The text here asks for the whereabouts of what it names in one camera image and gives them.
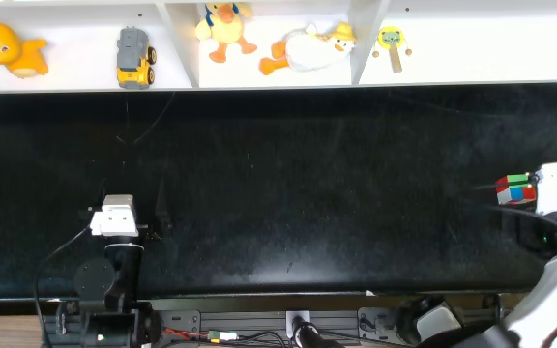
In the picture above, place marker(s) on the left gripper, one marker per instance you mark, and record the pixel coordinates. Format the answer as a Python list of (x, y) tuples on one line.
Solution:
[(149, 232)]

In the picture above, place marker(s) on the grey and yellow toy truck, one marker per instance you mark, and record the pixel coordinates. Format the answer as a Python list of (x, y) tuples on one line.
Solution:
[(133, 60)]

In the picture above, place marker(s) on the orange dinosaur toy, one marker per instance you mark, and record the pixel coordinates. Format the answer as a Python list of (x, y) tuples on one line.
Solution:
[(10, 50)]

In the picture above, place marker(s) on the yellow rattle drum toy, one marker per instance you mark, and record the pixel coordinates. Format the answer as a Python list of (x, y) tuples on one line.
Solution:
[(390, 37)]

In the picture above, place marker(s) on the many-coloured puzzle cube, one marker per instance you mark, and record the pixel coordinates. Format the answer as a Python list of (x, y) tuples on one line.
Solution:
[(515, 189)]

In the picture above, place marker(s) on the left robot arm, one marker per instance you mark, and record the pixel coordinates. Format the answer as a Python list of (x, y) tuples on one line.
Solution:
[(114, 285)]

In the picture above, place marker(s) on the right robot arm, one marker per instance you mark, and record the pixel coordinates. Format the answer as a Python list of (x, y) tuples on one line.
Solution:
[(554, 285)]

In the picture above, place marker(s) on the white plush duck yellow hat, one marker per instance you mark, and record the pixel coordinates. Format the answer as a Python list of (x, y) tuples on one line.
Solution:
[(312, 50)]

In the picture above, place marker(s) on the white shelf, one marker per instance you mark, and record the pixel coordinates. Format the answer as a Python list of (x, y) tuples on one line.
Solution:
[(477, 53)]

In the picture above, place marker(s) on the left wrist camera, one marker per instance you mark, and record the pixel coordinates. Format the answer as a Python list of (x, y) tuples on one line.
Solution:
[(115, 217)]

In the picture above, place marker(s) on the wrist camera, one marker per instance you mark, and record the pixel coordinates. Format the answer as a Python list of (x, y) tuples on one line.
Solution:
[(556, 188), (115, 217)]

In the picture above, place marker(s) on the mounting rail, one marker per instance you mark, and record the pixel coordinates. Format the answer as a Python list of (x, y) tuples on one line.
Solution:
[(259, 323)]

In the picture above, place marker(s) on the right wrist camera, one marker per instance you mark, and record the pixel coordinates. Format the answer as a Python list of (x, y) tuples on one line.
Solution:
[(556, 188)]

